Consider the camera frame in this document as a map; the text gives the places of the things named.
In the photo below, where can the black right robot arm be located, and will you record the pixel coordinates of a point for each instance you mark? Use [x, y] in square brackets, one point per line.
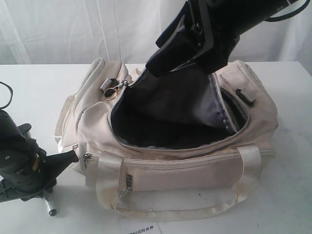
[238, 16]

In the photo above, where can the white printed paper sheet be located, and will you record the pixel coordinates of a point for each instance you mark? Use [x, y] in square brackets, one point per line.
[133, 226]

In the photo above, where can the white backdrop curtain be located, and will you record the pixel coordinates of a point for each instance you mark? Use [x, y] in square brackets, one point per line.
[79, 31]

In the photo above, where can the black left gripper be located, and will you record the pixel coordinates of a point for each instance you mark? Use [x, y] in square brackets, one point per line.
[25, 167]

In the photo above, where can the white marker with black cap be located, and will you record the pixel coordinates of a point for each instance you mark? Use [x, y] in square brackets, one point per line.
[48, 199]

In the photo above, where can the cream fabric duffel bag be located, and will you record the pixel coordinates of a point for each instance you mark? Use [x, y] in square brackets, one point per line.
[183, 146]

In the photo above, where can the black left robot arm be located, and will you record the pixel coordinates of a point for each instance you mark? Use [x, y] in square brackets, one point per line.
[26, 169]

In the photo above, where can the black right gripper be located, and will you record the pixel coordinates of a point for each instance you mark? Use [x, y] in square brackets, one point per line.
[193, 37]

